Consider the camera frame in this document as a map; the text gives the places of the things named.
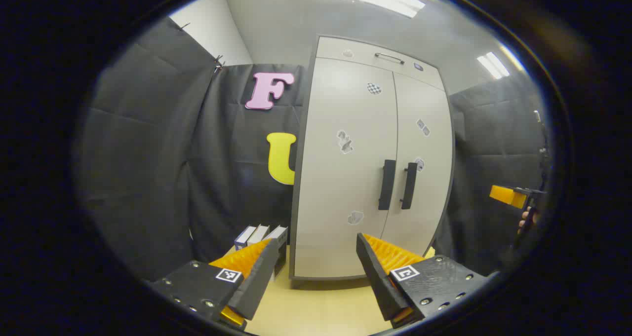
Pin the grey double-door shoe cabinet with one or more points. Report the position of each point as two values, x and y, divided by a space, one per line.
296 237

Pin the yellow round sponge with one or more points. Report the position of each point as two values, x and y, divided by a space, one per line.
430 253

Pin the small ceiling light panel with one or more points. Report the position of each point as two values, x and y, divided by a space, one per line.
493 65

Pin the white and blue box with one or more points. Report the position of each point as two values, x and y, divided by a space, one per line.
281 242
257 233
243 238

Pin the grey cabinet door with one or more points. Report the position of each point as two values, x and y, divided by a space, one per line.
335 193
432 198

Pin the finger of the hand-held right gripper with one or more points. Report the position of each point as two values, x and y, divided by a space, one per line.
503 194

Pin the black backdrop cloth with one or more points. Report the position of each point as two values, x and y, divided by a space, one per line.
148 153

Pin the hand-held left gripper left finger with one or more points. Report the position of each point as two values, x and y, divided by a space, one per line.
256 281

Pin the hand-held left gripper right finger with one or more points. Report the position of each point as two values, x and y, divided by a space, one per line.
377 281

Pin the grey cabinet drawer front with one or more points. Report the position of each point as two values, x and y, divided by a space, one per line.
363 54

